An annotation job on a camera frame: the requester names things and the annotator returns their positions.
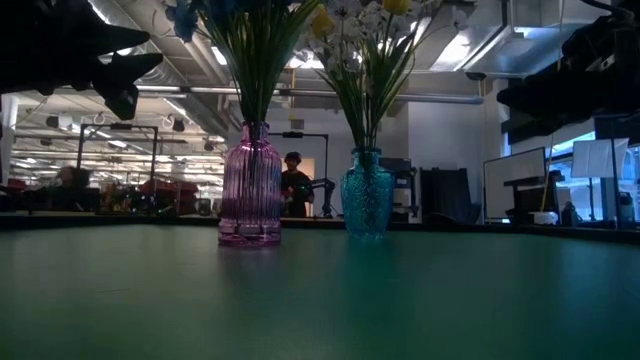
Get pink ribbed glass vase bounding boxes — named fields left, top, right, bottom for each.
left=217, top=120, right=284, bottom=248

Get red storage bins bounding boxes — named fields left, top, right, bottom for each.
left=139, top=178, right=200, bottom=215

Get teal textured glass vase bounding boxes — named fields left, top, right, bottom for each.
left=340, top=145, right=395, bottom=241

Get blue flower bunch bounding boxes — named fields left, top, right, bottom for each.
left=199, top=0, right=322, bottom=126
left=164, top=0, right=281, bottom=126

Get white column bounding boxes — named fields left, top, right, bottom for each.
left=0, top=93, right=20, bottom=187

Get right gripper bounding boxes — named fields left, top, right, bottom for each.
left=497, top=12, right=640, bottom=121

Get dark panel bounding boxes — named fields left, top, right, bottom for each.
left=418, top=166, right=474, bottom=225

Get white flower bunch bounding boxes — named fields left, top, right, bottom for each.
left=319, top=0, right=471, bottom=151

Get white round container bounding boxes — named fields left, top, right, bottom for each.
left=529, top=210, right=560, bottom=226

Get whiteboard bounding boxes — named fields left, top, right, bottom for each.
left=482, top=145, right=548, bottom=222

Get black cabinet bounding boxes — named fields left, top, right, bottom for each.
left=382, top=157, right=419, bottom=224

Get person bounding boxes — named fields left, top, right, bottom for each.
left=53, top=165, right=95, bottom=201
left=279, top=151, right=317, bottom=219

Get white flower sprig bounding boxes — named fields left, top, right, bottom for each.
left=294, top=0, right=381, bottom=151

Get silver rectangular duct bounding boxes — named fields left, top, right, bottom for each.
left=427, top=0, right=569, bottom=79

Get silver ceiling pipe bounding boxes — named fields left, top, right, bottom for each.
left=134, top=84, right=485, bottom=105

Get silver round air duct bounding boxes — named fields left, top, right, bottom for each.
left=87, top=0, right=236, bottom=139

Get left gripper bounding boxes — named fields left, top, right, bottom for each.
left=0, top=0, right=164, bottom=121

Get white panel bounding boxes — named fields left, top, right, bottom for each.
left=570, top=137, right=631, bottom=180

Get dark desk stand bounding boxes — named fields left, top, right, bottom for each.
left=502, top=169, right=566, bottom=226

